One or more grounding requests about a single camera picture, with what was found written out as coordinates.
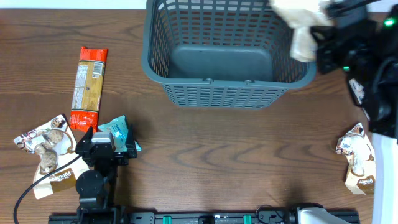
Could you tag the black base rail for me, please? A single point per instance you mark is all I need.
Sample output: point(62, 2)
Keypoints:
point(261, 217)

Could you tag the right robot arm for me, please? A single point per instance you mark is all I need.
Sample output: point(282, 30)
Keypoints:
point(374, 65)

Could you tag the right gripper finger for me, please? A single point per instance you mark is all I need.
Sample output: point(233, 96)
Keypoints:
point(324, 36)
point(339, 8)

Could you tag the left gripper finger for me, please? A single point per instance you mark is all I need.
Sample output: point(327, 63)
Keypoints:
point(130, 140)
point(84, 145)

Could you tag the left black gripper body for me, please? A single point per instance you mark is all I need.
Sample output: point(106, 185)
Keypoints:
point(120, 160)

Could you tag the orange spaghetti packet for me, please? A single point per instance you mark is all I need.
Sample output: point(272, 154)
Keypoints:
point(88, 89)

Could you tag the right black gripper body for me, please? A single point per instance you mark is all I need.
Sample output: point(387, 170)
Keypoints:
point(356, 56)

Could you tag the beige kraft pouch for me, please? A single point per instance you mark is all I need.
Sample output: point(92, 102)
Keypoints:
point(300, 15)

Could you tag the grey plastic lattice basket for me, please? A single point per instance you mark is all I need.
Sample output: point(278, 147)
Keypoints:
point(220, 53)

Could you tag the teal snack packet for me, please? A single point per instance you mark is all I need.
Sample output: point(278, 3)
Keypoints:
point(118, 128)

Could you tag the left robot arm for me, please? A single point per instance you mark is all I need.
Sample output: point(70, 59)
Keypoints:
point(96, 187)

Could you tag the small white brown food bag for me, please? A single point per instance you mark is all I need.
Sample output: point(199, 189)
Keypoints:
point(359, 152)

